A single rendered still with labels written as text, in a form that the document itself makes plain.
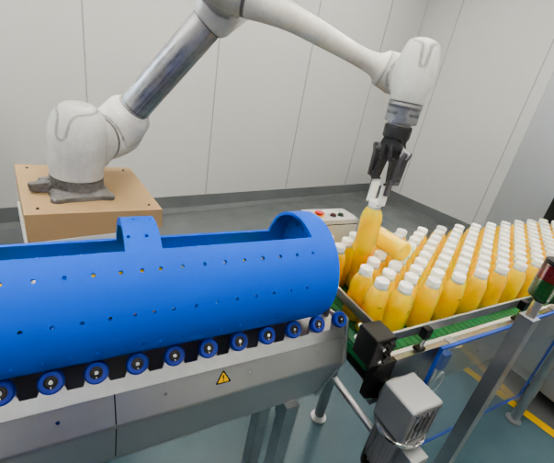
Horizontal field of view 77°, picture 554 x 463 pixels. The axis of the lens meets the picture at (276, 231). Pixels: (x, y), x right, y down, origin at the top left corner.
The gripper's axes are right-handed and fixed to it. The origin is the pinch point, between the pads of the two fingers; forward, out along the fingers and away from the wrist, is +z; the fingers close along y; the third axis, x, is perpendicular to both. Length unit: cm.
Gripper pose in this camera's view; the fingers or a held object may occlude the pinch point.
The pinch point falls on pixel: (378, 193)
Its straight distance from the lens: 110.4
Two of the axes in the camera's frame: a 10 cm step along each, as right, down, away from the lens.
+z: -1.7, 8.9, 4.2
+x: 8.8, -0.6, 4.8
